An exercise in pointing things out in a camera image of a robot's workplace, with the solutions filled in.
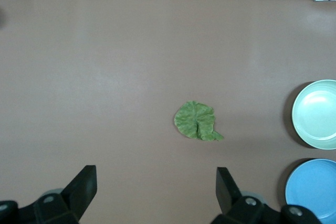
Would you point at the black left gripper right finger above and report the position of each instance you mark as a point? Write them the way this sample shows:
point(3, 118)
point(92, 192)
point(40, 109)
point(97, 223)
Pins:
point(228, 195)

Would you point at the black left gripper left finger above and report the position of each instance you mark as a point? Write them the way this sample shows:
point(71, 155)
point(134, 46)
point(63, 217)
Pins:
point(78, 195)

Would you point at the green lettuce leaf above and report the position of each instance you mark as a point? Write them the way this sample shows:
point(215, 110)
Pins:
point(193, 120)

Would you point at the blue plate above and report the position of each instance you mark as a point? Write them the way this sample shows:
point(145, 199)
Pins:
point(315, 190)

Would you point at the light green plate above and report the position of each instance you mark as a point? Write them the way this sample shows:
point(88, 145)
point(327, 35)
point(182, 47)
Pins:
point(317, 113)

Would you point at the brown table mat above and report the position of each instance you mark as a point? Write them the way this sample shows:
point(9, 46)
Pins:
point(105, 77)

